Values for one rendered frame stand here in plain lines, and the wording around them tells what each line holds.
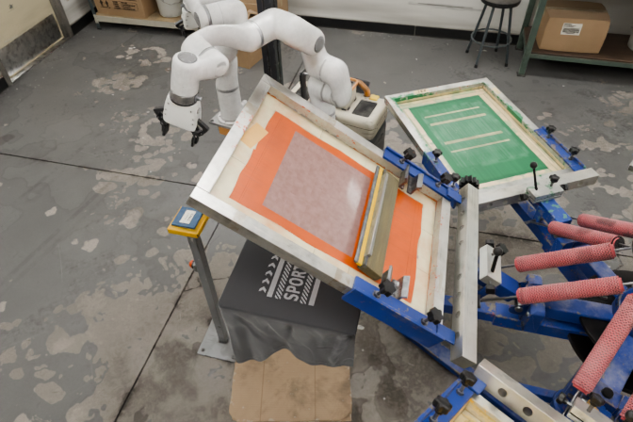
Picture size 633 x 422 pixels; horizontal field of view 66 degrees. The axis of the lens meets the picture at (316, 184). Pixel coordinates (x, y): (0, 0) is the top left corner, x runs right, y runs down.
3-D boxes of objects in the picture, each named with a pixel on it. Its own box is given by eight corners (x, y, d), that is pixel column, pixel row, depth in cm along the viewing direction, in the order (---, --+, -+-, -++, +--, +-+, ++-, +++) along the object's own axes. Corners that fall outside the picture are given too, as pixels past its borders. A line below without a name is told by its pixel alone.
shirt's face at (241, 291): (219, 304, 168) (218, 304, 168) (259, 214, 199) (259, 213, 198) (356, 333, 159) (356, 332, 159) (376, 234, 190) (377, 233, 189)
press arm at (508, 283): (466, 277, 156) (478, 270, 152) (467, 263, 160) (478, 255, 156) (508, 302, 159) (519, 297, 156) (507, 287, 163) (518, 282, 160)
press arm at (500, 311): (269, 281, 185) (267, 271, 181) (274, 268, 189) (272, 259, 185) (625, 351, 162) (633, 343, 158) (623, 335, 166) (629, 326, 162)
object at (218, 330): (197, 353, 256) (150, 235, 190) (213, 317, 271) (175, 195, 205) (235, 363, 252) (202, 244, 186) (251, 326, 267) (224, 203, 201)
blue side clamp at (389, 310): (340, 299, 132) (355, 288, 127) (344, 284, 136) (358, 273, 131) (428, 348, 138) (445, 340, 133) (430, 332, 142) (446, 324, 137)
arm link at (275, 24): (295, 37, 165) (329, 51, 157) (250, 65, 154) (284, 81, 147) (291, -10, 153) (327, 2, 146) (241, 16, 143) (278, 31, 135)
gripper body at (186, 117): (206, 93, 139) (202, 122, 147) (172, 80, 139) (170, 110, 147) (195, 107, 134) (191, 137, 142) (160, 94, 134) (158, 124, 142)
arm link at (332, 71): (296, -1, 161) (340, 14, 151) (319, 80, 191) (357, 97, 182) (267, 25, 156) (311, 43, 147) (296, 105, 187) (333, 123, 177)
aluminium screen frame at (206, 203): (185, 203, 122) (189, 196, 119) (260, 81, 163) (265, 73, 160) (432, 344, 138) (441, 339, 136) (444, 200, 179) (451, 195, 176)
